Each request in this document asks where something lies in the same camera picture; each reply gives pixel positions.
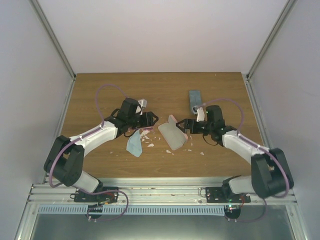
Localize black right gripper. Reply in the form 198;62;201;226
176;119;213;135

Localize pink glasses case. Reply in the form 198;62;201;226
158;114;188;151

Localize light blue cleaning cloth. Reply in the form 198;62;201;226
126;130;143;158

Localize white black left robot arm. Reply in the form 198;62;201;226
43;98;159;202

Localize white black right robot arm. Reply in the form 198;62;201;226
176;105;294;203

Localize pink clear glasses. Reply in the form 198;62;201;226
135;126;154;132

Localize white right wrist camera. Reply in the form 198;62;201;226
192;106;205;122

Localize aluminium table edge rail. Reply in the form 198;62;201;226
27;177;298;206

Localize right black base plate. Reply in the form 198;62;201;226
198;187;251;204

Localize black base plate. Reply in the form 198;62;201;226
198;187;251;204
69;186;119;204

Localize grey slotted cable duct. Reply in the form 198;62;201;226
38;204;225;216

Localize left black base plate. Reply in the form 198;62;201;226
69;186;119;204

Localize right aluminium corner post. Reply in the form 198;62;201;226
245;0;297;82

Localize aluminium corner post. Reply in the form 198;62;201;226
29;0;77;81
245;0;297;82

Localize left aluminium corner post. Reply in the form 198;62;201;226
29;0;77;81

